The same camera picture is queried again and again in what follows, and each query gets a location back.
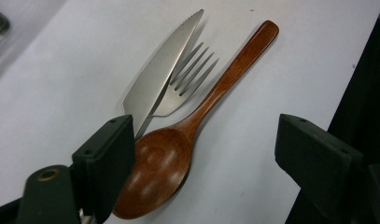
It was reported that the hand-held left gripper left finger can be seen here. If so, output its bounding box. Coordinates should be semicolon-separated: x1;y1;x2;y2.
71;114;136;224

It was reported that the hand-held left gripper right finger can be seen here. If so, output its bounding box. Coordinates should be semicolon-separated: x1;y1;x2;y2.
274;113;365;222

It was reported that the brown wooden spoon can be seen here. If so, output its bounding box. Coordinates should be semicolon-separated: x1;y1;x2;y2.
112;20;280;220

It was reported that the steel fork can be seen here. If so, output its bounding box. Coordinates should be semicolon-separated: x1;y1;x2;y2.
148;41;219;119

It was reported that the steel table knife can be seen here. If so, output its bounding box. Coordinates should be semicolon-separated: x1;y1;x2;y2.
121;8;205;140

